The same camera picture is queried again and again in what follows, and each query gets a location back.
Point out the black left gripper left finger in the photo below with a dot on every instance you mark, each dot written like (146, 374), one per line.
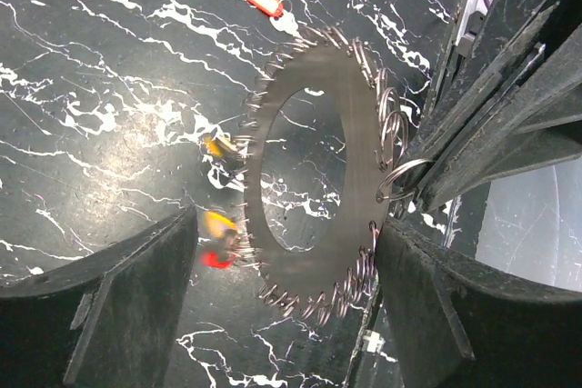
(106, 320)

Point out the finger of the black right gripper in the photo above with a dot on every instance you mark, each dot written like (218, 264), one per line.
(537, 125)
(459, 115)

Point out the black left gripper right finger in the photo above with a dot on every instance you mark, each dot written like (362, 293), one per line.
(460, 323)

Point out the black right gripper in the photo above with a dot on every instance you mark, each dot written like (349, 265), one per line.
(484, 29)

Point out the black disc with keyrings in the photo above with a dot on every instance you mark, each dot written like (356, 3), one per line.
(322, 143)

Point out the red key tag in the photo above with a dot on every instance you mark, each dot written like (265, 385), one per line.
(274, 9)
(217, 259)

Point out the yellow key tag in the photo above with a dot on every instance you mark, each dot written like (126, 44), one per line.
(221, 149)
(219, 227)

